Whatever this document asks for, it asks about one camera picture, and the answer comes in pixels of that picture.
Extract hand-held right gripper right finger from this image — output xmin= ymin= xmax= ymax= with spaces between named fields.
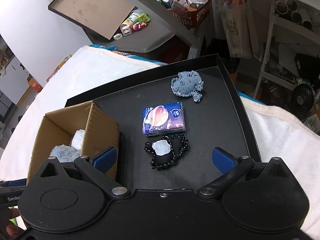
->
xmin=197 ymin=147 xmax=293 ymax=199

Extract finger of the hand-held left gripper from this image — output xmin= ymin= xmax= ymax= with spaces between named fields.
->
xmin=0 ymin=179 xmax=27 ymax=188

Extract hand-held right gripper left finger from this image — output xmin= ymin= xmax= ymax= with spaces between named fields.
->
xmin=37 ymin=146 xmax=131 ymax=199

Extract white soft ball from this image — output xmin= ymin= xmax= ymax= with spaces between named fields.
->
xmin=71 ymin=129 xmax=86 ymax=149

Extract brown cardboard box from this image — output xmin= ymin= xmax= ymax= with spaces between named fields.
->
xmin=26 ymin=101 xmax=121 ymax=186

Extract grey fluffy plush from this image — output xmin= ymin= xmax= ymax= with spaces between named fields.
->
xmin=50 ymin=144 xmax=82 ymax=162

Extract black shallow tray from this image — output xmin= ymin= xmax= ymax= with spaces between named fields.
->
xmin=65 ymin=54 xmax=262 ymax=191

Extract black plush with white patch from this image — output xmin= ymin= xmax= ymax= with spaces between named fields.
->
xmin=144 ymin=133 xmax=189 ymax=171

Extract person's left hand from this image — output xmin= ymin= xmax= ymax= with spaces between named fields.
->
xmin=0 ymin=206 xmax=27 ymax=238

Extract blue snack packet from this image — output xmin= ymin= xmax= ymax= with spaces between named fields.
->
xmin=142 ymin=102 xmax=187 ymax=137

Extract blue denim plush toy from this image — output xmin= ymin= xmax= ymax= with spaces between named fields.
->
xmin=171 ymin=70 xmax=204 ymax=103

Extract white cabinet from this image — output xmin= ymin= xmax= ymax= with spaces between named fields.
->
xmin=0 ymin=35 xmax=31 ymax=123

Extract orange cardboard box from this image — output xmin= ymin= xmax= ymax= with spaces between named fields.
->
xmin=27 ymin=79 xmax=43 ymax=93

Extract black small fan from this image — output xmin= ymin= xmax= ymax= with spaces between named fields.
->
xmin=291 ymin=84 xmax=315 ymax=116

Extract orange paper bag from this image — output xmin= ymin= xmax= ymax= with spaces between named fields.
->
xmin=47 ymin=54 xmax=73 ymax=82

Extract teal bed sheet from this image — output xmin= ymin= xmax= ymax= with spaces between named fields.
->
xmin=89 ymin=44 xmax=167 ymax=65

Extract white metal rack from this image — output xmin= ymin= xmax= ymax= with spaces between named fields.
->
xmin=253 ymin=0 xmax=320 ymax=101

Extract grey padded stool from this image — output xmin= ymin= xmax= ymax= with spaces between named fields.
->
xmin=87 ymin=12 xmax=191 ymax=56

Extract white tote bag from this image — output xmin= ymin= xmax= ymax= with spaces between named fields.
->
xmin=217 ymin=0 xmax=253 ymax=59

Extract red toy figures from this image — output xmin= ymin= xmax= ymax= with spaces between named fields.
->
xmin=131 ymin=22 xmax=148 ymax=32

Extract white and green canister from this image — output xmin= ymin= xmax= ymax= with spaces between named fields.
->
xmin=120 ymin=11 xmax=144 ymax=31

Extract green toy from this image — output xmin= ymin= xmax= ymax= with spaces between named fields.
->
xmin=136 ymin=12 xmax=152 ymax=23

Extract red plastic basket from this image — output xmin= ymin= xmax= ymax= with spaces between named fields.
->
xmin=170 ymin=0 xmax=214 ymax=29

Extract large black box lid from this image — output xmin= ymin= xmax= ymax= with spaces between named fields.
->
xmin=48 ymin=0 xmax=140 ymax=41

